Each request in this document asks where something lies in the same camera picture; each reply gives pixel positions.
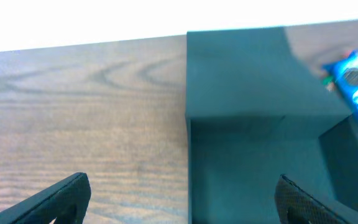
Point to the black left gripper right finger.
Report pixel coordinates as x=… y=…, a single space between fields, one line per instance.
x=295 y=205

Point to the black box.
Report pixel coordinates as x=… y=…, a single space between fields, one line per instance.
x=254 y=113

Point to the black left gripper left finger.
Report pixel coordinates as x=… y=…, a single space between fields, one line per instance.
x=64 y=202

